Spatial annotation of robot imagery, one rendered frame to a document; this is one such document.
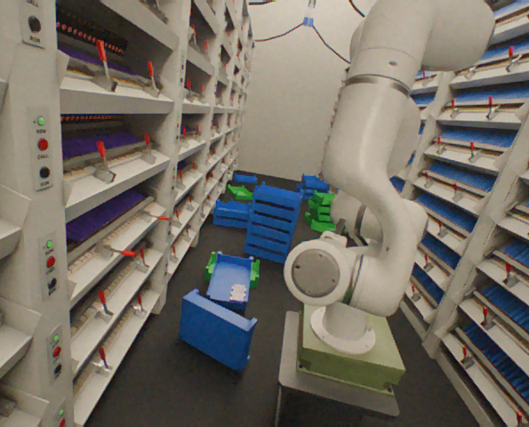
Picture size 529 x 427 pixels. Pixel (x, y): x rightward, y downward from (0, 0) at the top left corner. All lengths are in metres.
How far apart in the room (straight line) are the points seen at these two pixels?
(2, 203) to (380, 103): 0.54
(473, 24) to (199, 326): 1.16
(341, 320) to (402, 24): 0.68
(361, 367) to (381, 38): 0.76
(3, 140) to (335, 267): 0.47
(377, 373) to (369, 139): 0.68
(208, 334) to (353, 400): 0.58
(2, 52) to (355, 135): 0.45
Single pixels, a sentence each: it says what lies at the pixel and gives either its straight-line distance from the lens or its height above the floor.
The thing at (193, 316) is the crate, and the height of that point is 0.14.
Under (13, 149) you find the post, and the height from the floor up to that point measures 0.83.
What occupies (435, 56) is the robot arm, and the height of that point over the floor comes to 1.06.
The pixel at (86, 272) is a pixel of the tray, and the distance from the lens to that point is 0.79.
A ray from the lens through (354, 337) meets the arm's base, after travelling 0.92.
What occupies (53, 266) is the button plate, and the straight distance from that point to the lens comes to 0.64.
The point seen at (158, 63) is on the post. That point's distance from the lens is 1.17.
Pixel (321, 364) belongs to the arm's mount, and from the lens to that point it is 0.91.
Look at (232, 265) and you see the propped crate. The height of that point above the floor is 0.09.
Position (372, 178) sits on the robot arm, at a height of 0.88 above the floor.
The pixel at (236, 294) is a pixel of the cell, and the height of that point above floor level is 0.08.
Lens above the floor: 0.93
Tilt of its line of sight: 19 degrees down
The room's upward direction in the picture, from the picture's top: 11 degrees clockwise
